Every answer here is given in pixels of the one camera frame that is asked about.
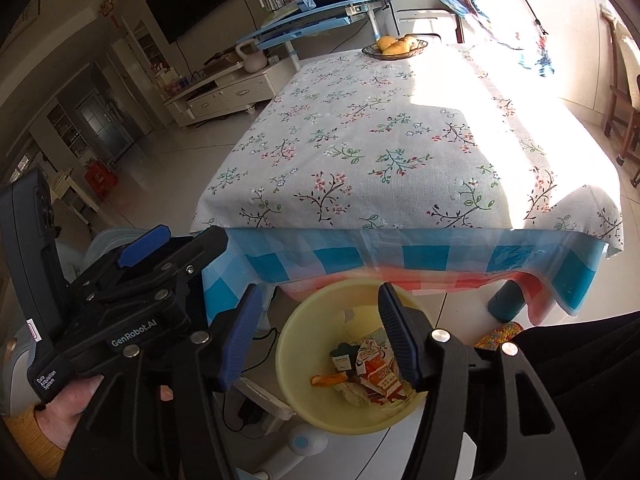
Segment grey door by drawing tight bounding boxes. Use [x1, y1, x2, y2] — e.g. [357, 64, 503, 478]
[75, 92, 133, 158]

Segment person's dark clothed legs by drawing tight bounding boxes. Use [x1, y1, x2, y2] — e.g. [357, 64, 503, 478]
[465, 310, 640, 480]

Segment pink kettlebell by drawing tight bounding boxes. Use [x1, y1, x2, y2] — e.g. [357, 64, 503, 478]
[235, 41, 268, 73]

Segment pale grey chair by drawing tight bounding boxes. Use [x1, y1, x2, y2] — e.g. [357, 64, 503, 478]
[55, 227, 151, 286]

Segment white floor appliance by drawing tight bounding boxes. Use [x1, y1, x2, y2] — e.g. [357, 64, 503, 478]
[397, 7, 458, 46]

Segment red snack wrapper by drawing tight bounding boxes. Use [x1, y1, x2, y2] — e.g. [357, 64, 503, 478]
[357, 327, 418, 406]

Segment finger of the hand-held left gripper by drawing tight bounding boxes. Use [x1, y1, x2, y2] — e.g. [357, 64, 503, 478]
[150, 226, 229, 301]
[75, 225, 173, 286]

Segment cream television stand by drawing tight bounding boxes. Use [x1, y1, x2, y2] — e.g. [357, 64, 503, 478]
[165, 57, 293, 128]

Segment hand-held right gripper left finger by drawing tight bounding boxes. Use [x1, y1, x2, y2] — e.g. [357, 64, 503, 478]
[65, 284, 263, 480]

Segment red wall ornament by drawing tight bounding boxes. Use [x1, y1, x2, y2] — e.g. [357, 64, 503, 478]
[97, 0, 121, 28]

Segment wooden chair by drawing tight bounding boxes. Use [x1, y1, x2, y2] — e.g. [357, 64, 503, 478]
[600, 10, 640, 188]

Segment black power cable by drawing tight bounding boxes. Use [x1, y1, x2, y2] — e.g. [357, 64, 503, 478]
[220, 327, 281, 433]

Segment blue study desk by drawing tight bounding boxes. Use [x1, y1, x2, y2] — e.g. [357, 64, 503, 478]
[235, 0, 391, 71]

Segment colourful patterned slipper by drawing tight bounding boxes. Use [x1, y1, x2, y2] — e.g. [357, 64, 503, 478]
[472, 322, 523, 351]

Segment red plastic stool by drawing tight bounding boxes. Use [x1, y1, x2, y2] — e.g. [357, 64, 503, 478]
[84, 160, 118, 200]

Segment white power strip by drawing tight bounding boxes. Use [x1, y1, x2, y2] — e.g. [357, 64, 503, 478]
[232, 377, 296, 433]

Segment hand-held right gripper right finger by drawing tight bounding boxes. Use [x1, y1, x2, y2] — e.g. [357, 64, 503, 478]
[377, 282, 586, 480]

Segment yellow plastic basin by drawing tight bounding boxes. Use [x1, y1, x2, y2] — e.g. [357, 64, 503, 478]
[275, 280, 438, 436]

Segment person's left hand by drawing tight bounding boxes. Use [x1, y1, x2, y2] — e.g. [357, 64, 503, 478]
[35, 375, 106, 453]

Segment teal table leg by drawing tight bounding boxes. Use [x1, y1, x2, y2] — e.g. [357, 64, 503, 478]
[487, 280, 526, 323]

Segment person's left forearm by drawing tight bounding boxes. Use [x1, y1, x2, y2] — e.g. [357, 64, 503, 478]
[5, 405, 66, 480]

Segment white round appliance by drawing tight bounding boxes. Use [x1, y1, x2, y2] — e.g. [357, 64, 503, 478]
[257, 422, 328, 480]

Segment small white table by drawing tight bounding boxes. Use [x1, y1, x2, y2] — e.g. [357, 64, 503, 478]
[50, 170, 101, 213]

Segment cream chair cushion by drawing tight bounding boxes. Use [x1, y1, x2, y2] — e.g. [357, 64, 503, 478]
[617, 35, 640, 111]

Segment woven fruit basket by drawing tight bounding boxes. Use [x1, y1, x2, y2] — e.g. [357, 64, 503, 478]
[361, 37, 429, 61]

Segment white tissue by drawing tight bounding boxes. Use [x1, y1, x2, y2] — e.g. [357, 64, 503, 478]
[337, 380, 371, 406]

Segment floral tablecloth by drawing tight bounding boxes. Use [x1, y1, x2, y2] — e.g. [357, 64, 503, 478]
[190, 42, 626, 258]

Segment white display cabinet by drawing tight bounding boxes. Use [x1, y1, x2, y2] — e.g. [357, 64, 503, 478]
[110, 20, 166, 136]

